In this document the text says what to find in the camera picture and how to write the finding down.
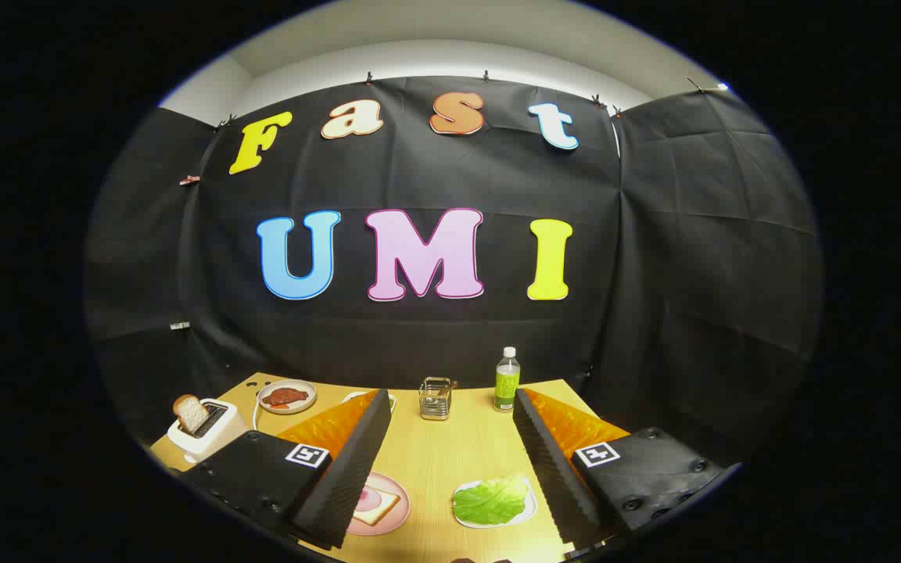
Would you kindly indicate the black backdrop cloth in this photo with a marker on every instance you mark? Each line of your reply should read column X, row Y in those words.
column 419, row 172

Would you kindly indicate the white toaster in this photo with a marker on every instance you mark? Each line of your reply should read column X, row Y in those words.
column 216, row 439

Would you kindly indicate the toasted bread slice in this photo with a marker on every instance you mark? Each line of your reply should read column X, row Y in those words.
column 191, row 413

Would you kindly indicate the pink ham slice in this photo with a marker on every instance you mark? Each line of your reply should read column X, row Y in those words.
column 362, row 498

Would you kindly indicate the brown steak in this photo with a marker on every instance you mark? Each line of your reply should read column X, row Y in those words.
column 285, row 396

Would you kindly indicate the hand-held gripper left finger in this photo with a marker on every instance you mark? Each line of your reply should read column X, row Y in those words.
column 341, row 485

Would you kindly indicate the green lettuce leaf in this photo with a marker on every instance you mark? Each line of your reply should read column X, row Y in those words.
column 489, row 500

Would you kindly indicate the round beige plate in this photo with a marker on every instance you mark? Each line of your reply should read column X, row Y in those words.
column 306, row 389

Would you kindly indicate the pink plate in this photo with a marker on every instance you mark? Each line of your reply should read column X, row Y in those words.
column 400, row 516

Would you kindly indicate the white divided dish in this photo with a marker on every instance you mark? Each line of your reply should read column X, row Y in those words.
column 392, row 401

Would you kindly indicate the green label plastic bottle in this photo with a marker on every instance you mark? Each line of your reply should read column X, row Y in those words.
column 507, row 387

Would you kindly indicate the bread slice with crust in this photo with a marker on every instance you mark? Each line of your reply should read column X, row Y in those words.
column 380, row 508

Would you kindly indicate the white square plate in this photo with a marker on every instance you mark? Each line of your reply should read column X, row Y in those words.
column 530, row 504

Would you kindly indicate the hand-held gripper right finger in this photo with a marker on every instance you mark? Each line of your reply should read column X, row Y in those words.
column 556, row 477

